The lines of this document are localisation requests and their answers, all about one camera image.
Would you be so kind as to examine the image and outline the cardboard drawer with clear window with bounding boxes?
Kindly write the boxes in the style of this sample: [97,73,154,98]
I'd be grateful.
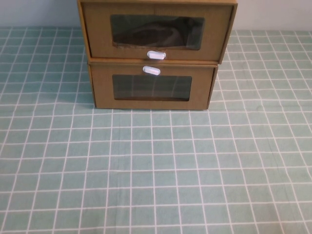
[81,2,234,61]
[90,63,215,111]

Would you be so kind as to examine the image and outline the cardboard shoe box shell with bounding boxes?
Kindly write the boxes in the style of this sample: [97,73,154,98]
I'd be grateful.
[87,57,219,111]
[77,0,238,65]

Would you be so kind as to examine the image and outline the white plastic drawer handle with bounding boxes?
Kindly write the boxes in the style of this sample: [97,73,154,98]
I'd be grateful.
[146,50,167,60]
[142,65,162,76]

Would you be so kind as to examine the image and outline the green checked tablecloth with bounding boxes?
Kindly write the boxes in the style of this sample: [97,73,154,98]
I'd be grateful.
[0,26,312,234]

